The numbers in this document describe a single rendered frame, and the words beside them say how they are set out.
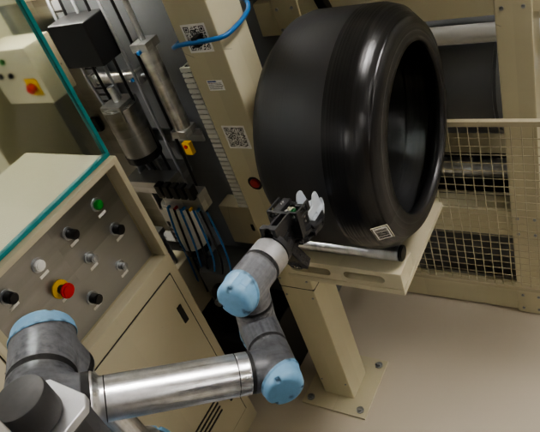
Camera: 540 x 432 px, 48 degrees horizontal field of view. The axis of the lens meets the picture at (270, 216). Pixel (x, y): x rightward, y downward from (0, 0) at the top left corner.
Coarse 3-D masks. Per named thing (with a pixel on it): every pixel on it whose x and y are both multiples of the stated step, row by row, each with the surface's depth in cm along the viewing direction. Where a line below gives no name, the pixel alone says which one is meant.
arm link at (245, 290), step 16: (256, 256) 111; (240, 272) 108; (256, 272) 109; (272, 272) 111; (224, 288) 106; (240, 288) 105; (256, 288) 107; (224, 304) 109; (240, 304) 106; (256, 304) 108
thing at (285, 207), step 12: (288, 204) 123; (300, 204) 121; (276, 216) 121; (288, 216) 118; (300, 216) 119; (264, 228) 116; (276, 228) 115; (288, 228) 118; (300, 228) 119; (276, 240) 115; (288, 240) 119; (300, 240) 121; (288, 252) 116
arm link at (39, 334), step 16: (32, 320) 105; (48, 320) 105; (64, 320) 107; (16, 336) 103; (32, 336) 101; (48, 336) 102; (64, 336) 104; (16, 352) 99; (32, 352) 98; (48, 352) 99; (64, 352) 101; (80, 352) 107; (80, 368) 106
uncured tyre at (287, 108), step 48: (288, 48) 134; (336, 48) 127; (384, 48) 126; (432, 48) 149; (288, 96) 130; (336, 96) 124; (384, 96) 126; (432, 96) 167; (288, 144) 131; (336, 144) 124; (384, 144) 127; (432, 144) 170; (288, 192) 136; (336, 192) 129; (384, 192) 131; (432, 192) 158; (336, 240) 145; (384, 240) 141
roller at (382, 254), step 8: (304, 248) 170; (312, 248) 168; (320, 248) 166; (328, 248) 165; (336, 248) 164; (344, 248) 162; (352, 248) 161; (360, 248) 160; (392, 248) 155; (400, 248) 154; (360, 256) 162; (368, 256) 160; (376, 256) 158; (384, 256) 157; (392, 256) 155; (400, 256) 154
